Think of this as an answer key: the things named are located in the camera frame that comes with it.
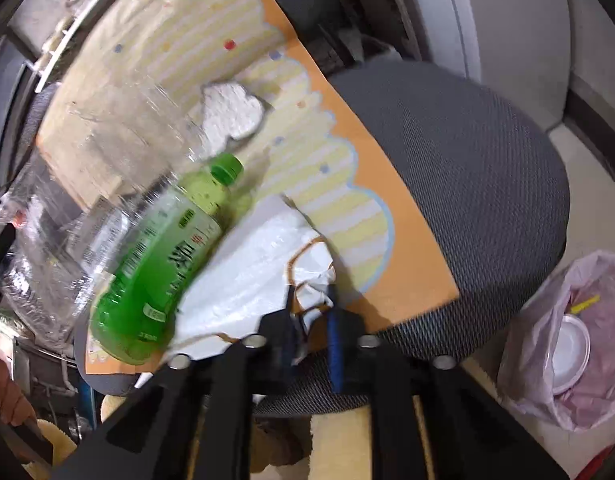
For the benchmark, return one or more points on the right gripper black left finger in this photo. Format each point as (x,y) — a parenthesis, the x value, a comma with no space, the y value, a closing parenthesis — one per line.
(193,418)

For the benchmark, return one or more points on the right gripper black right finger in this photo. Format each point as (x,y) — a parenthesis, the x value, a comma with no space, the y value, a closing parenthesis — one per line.
(427,420)

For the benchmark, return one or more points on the white paper bag brown print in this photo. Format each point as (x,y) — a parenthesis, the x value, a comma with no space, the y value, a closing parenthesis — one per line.
(272,259)

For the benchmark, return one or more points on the clear plastic tray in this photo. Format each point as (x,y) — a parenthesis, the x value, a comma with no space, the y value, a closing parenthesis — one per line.
(72,219)

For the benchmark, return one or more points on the pink plastic trash bag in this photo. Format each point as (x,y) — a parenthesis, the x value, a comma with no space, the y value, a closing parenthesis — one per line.
(586,289)

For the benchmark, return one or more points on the green plastic bottle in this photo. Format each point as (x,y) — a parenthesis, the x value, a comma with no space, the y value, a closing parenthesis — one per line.
(133,317)

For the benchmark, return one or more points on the white disposable bowl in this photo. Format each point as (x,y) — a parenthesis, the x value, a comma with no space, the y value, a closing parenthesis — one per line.
(571,354)

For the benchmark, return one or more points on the yellow striped dotted cloth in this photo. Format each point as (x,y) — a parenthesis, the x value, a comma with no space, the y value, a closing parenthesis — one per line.
(321,156)

